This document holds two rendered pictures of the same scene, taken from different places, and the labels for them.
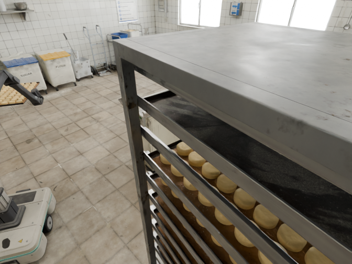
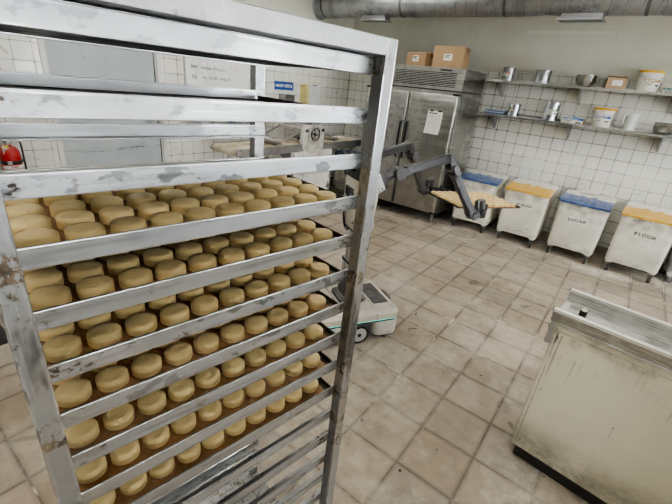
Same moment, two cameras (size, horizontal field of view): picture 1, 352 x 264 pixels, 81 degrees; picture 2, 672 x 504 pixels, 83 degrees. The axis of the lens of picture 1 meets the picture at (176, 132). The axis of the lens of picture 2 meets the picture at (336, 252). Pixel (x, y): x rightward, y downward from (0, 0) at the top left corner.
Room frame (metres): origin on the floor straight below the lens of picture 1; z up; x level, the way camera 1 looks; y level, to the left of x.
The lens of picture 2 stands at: (0.56, -1.04, 1.74)
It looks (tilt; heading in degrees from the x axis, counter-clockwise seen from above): 24 degrees down; 82
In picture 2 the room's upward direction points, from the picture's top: 6 degrees clockwise
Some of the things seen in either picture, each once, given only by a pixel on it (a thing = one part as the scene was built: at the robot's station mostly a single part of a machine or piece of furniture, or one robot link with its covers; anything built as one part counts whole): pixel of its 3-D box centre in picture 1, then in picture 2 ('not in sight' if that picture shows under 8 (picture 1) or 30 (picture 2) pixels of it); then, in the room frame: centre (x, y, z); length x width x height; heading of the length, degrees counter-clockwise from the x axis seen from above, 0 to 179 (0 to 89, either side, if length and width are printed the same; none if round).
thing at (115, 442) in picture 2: not in sight; (234, 381); (0.47, -0.41, 1.14); 0.64 x 0.03 x 0.03; 36
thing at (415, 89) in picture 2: not in sight; (414, 142); (2.43, 4.73, 1.02); 1.40 x 0.90 x 2.05; 136
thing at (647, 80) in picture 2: not in sight; (648, 81); (4.49, 3.22, 2.09); 0.25 x 0.24 x 0.21; 46
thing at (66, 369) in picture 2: not in sight; (232, 309); (0.47, -0.41, 1.32); 0.64 x 0.03 x 0.03; 36
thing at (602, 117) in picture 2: not in sight; (603, 117); (4.27, 3.43, 1.67); 0.25 x 0.24 x 0.21; 136
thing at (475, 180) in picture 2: not in sight; (478, 200); (3.31, 4.06, 0.38); 0.64 x 0.54 x 0.77; 49
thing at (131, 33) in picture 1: (130, 34); not in sight; (6.12, 1.24, 0.89); 0.44 x 0.36 x 0.20; 55
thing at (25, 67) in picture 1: (25, 76); (578, 225); (4.25, 3.16, 0.38); 0.64 x 0.54 x 0.77; 45
